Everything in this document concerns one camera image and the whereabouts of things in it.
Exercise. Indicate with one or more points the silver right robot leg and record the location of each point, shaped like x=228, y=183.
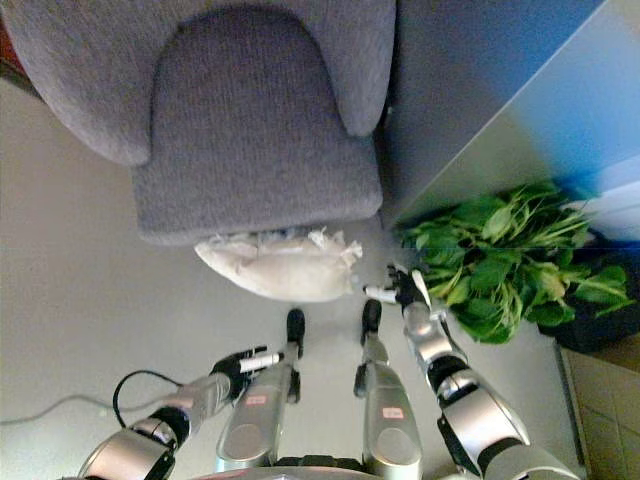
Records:
x=382, y=395

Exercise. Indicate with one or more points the silver robot leg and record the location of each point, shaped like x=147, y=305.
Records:
x=382, y=395
x=272, y=400

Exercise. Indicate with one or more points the blue white wall panel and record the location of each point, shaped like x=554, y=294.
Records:
x=540, y=100

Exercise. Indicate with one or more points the black plant pot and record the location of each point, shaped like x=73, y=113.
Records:
x=600, y=315

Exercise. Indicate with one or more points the green leafy plant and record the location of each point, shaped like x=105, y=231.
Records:
x=510, y=260

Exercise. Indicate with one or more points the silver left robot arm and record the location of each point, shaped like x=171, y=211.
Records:
x=160, y=425

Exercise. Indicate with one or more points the silver left robot leg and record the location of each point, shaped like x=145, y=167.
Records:
x=272, y=400

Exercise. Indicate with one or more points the white pillow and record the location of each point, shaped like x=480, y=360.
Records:
x=285, y=272

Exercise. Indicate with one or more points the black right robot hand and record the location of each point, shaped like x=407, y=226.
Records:
x=400, y=287

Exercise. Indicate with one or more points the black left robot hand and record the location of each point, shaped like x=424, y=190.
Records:
x=240, y=367

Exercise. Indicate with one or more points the grey fabric armchair sofa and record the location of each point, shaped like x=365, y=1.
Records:
x=260, y=125

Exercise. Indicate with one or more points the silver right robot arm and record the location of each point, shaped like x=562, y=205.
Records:
x=460, y=390

